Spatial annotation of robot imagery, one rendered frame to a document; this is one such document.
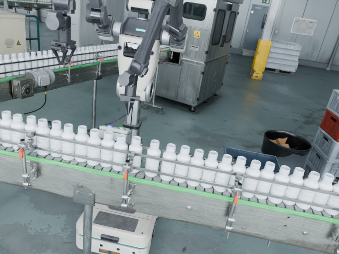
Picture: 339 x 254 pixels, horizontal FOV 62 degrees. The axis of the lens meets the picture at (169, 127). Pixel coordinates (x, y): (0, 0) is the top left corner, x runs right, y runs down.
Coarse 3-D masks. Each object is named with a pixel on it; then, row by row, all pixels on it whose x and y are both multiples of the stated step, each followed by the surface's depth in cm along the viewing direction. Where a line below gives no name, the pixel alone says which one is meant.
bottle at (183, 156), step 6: (180, 150) 119; (186, 150) 117; (180, 156) 119; (186, 156) 118; (186, 162) 118; (180, 168) 120; (186, 168) 120; (180, 174) 121; (186, 174) 122; (180, 180) 122
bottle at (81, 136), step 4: (80, 128) 124; (84, 128) 124; (80, 132) 121; (84, 132) 122; (76, 136) 123; (80, 136) 122; (84, 136) 122; (88, 136) 124; (76, 140) 122; (80, 140) 122; (84, 140) 122; (76, 144) 123; (76, 148) 124; (80, 148) 123; (84, 148) 124; (76, 152) 125; (80, 152) 124; (84, 152) 125; (76, 160) 126; (80, 160) 126; (84, 160) 126
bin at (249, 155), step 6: (228, 150) 174; (234, 150) 173; (240, 150) 173; (234, 156) 175; (246, 156) 174; (252, 156) 173; (258, 156) 172; (264, 156) 172; (270, 156) 171; (246, 162) 175; (264, 162) 173; (276, 162) 166; (276, 168) 164; (228, 234) 139
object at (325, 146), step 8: (320, 128) 314; (320, 136) 313; (328, 136) 297; (320, 144) 312; (328, 144) 297; (336, 144) 284; (320, 152) 309; (328, 152) 295; (336, 152) 287; (328, 160) 292; (336, 160) 291
